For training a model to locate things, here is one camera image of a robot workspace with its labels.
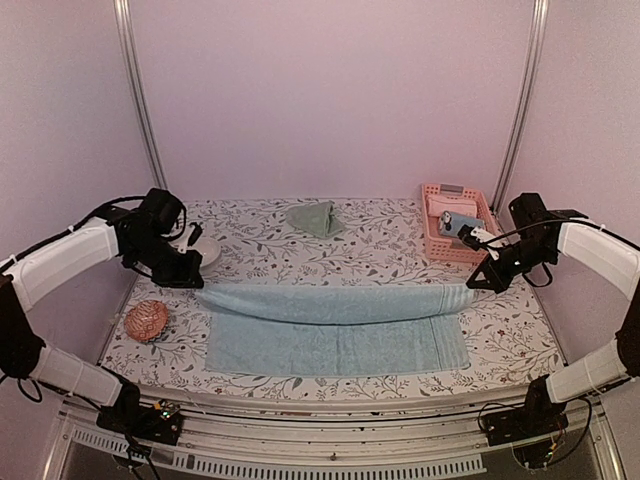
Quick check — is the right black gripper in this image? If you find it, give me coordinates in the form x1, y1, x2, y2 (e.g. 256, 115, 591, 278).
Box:
469, 236, 557, 294

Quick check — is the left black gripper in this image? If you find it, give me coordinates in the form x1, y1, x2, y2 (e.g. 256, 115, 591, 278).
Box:
129, 234, 203, 288

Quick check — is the light blue towel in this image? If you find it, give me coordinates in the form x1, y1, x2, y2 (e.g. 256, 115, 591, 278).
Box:
196, 284, 474, 378

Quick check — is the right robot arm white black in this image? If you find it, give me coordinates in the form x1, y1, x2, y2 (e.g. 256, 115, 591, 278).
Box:
458, 193, 639, 436

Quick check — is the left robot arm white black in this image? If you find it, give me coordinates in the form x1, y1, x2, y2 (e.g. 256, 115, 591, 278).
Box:
1, 188, 204, 434

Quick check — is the pink plastic basket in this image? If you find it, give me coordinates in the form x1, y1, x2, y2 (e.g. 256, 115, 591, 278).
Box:
421, 183, 500, 264

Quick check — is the white bowl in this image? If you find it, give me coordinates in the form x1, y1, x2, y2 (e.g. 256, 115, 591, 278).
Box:
187, 237, 221, 274

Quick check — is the blue patterned rolled towel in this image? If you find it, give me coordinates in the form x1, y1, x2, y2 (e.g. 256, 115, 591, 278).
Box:
438, 211, 485, 238

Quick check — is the pink rolled towel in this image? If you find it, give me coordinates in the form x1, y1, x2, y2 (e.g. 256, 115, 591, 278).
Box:
426, 194, 478, 218

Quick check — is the green towel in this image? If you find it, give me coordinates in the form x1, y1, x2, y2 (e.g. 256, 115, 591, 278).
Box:
286, 201, 345, 239

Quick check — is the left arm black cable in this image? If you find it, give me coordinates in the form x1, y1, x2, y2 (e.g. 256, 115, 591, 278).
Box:
64, 195, 151, 236

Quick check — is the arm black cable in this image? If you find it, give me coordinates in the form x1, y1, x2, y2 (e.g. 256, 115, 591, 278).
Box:
482, 209, 591, 246
64, 195, 151, 236

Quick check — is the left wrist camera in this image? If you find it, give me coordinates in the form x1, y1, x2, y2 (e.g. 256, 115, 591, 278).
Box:
171, 222, 203, 253

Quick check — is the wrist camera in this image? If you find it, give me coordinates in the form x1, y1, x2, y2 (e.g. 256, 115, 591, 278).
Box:
171, 222, 203, 253
458, 225, 502, 260

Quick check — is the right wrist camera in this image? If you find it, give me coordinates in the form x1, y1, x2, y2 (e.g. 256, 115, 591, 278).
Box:
458, 225, 502, 260

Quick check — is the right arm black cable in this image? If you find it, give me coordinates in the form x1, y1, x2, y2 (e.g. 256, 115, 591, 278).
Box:
482, 209, 591, 246

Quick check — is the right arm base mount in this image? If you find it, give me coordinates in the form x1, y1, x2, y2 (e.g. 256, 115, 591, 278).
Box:
477, 394, 568, 446

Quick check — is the front aluminium rail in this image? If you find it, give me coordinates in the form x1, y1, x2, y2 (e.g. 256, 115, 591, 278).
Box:
43, 387, 625, 479

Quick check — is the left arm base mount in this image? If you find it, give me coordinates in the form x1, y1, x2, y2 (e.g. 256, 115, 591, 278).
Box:
96, 398, 184, 446

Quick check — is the left aluminium frame post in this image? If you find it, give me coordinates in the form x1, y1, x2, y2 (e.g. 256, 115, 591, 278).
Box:
113, 0, 168, 189

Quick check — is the aluminium frame post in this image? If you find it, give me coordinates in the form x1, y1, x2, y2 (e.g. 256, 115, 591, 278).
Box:
491, 0, 550, 214
113, 0, 168, 189

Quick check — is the right aluminium frame post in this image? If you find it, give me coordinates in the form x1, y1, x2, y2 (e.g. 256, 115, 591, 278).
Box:
491, 0, 550, 214

